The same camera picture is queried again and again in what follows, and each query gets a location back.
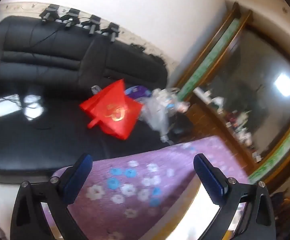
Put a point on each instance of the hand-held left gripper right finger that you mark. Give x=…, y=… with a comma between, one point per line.
x=210, y=180

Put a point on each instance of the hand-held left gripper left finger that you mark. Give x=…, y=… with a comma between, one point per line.
x=76, y=180

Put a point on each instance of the purple plastic bag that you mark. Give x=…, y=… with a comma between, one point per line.
x=137, y=91

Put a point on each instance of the clutter of small shelf items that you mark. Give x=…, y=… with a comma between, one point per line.
x=235, y=125

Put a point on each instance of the wooden glass-front cabinet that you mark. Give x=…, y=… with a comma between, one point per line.
x=205, y=120

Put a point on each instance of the clear plastic bag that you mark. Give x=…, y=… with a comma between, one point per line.
x=155, y=112

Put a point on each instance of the black boxy device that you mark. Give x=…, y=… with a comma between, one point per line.
x=92, y=23
x=112, y=31
x=50, y=11
x=71, y=17

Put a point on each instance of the red paper bag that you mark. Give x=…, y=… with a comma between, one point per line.
x=114, y=110

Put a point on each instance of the purple floral tablecloth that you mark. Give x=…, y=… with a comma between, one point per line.
x=140, y=160

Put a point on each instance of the black leather sofa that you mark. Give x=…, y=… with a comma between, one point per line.
x=47, y=55

